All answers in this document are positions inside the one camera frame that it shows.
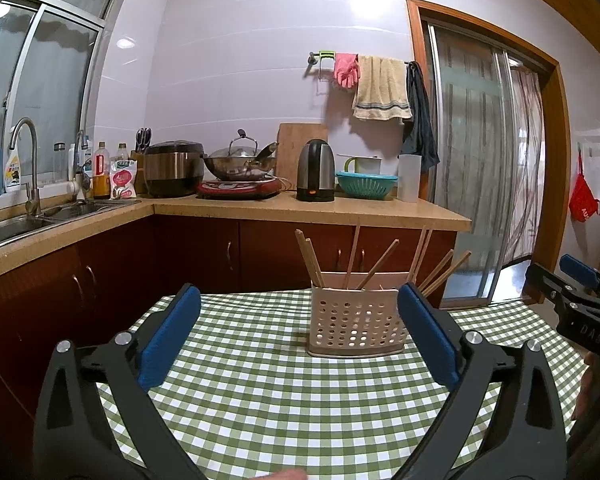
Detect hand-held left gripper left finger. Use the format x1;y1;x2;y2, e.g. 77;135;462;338
32;282;208;480

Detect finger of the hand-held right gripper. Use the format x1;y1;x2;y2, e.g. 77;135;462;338
559;254;600;288
524;261;573;311

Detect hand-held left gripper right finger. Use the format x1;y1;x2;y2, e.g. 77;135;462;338
397;282;567;480

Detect pink perforated utensil holder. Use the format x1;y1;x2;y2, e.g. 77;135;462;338
307;271;413;358

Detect bunch of wooden chopsticks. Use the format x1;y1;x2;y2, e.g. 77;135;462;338
295;224;473;298

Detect person's right hand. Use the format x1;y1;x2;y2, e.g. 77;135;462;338
574;351;600;423

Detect red bag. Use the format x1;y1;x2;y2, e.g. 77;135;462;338
568;152;600;221

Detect red-brown kitchen cabinets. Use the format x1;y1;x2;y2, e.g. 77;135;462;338
0;212;458;461

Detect patterned curtain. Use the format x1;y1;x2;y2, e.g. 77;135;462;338
510;67;538;261

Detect green checkered tablecloth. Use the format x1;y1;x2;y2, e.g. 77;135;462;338
92;290;593;480

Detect beige kitchen counter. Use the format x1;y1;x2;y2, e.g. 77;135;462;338
0;187;473;286

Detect sliding glass door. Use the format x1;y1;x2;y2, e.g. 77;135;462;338
427;22;536;306

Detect white plastic container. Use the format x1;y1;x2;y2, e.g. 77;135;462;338
397;154;422;203

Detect red induction cooker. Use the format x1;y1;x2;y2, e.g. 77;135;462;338
196;177;282;201

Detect pink and white pouch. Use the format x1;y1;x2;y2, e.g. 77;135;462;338
110;159;137;201

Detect teal plastic colander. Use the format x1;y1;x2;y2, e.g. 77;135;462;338
335;171;399;198

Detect dark rice cooker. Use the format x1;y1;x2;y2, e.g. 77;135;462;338
144;141;206;198

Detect orange oil bottle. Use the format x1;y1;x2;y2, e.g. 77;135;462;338
92;141;111;200

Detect steel wok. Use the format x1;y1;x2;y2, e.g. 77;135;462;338
202;152;280;181

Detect stainless steel sink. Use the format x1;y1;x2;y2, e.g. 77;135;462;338
0;199;143;256

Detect dark grey cloth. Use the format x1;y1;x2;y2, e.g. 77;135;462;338
399;61;441;171

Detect glass wok lid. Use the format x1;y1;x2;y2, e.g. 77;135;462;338
215;129;258;158

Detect knife block with scissors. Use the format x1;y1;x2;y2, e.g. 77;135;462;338
132;127;153;196

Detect steel electric kettle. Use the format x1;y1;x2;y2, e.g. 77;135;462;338
296;139;336;203

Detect chrome kitchen faucet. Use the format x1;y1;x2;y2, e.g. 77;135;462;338
9;117;42;217

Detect white spray bottle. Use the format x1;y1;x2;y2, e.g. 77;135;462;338
4;142;22;192

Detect wooden cutting board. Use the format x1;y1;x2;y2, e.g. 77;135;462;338
277;123;329;186

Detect beige striped towel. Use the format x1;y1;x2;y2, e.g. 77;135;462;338
351;56;413;123

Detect pink rubber gloves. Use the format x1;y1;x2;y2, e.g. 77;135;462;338
334;52;361;89

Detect white jug with green handle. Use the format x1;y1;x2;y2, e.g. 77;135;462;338
343;156;383;175

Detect wooden door frame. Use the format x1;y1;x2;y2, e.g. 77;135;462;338
406;0;566;311

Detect aluminium frame window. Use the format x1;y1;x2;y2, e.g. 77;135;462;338
0;0;131;201

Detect metal towel rail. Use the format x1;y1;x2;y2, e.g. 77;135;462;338
307;51;421;68

